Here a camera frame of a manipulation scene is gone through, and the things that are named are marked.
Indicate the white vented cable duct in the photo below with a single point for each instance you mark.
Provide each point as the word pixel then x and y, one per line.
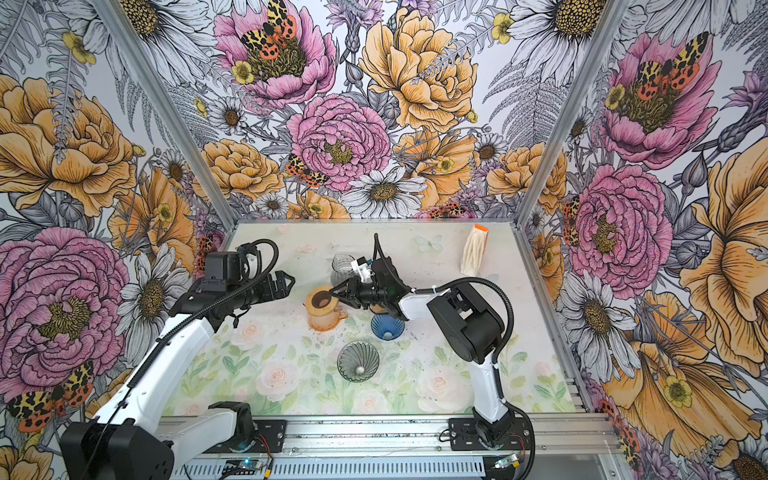
pixel 344 468

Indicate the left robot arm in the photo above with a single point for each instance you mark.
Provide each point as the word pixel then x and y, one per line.
pixel 124 439

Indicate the blue glass dripper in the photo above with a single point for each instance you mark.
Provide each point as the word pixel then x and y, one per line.
pixel 386 327

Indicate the white coffee filter stack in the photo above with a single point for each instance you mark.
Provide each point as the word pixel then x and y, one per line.
pixel 474 250

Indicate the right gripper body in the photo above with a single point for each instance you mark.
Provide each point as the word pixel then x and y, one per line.
pixel 367 292

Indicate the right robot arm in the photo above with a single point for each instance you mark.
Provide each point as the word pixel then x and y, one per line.
pixel 474 315

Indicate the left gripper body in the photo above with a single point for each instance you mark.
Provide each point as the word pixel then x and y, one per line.
pixel 252 296

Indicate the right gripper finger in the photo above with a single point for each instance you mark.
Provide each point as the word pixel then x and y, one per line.
pixel 355 302
pixel 346 288

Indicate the orange glass pitcher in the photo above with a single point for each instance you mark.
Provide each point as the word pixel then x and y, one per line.
pixel 324 315

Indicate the green circuit board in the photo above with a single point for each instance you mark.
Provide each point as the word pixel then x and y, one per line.
pixel 244 467

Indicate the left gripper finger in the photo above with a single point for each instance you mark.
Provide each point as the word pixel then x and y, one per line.
pixel 284 280
pixel 277 295

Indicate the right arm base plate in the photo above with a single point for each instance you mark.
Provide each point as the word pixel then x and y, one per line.
pixel 471 434

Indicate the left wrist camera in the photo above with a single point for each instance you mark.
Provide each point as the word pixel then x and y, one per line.
pixel 225 267

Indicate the aluminium mounting rail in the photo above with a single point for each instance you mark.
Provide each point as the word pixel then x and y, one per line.
pixel 425 435

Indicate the clear grey glass pitcher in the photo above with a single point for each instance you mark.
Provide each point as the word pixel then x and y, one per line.
pixel 343 268

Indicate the grey glass dripper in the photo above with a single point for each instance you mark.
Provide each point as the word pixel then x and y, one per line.
pixel 358 361

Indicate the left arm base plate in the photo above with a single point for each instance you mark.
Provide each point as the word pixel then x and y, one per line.
pixel 268 437

